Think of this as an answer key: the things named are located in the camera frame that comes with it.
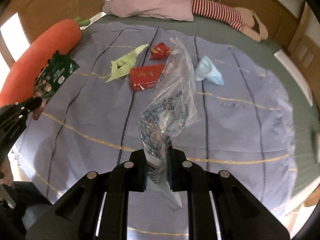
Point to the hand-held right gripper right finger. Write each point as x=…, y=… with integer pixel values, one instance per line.
x=172, y=173

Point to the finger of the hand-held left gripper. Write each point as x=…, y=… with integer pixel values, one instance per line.
x=30, y=104

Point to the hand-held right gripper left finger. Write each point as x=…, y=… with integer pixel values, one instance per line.
x=143, y=172

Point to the green snack packet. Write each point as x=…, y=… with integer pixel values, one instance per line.
x=55, y=76

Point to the clear blue-printed plastic bag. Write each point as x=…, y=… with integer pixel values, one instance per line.
x=170, y=100

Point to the person's left hand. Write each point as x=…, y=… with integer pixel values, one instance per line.
x=6, y=173

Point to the orange carrot plush pillow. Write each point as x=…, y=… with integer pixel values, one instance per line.
x=45, y=47

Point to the blue checked blanket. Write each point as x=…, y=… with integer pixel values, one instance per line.
x=225, y=130

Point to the red flat box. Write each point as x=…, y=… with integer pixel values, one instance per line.
x=145, y=76

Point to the green folded paper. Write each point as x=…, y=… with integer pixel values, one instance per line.
x=125, y=62

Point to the light blue crumpled bag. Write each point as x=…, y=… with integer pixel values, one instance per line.
x=208, y=71

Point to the red crumpled wrapper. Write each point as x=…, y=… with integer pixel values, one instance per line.
x=160, y=51

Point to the purple pillow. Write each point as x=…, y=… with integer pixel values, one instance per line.
x=155, y=0

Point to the striped plush rabbit toy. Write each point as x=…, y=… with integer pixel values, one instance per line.
x=225, y=15

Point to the wooden bed frame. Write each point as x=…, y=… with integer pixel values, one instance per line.
x=50, y=2

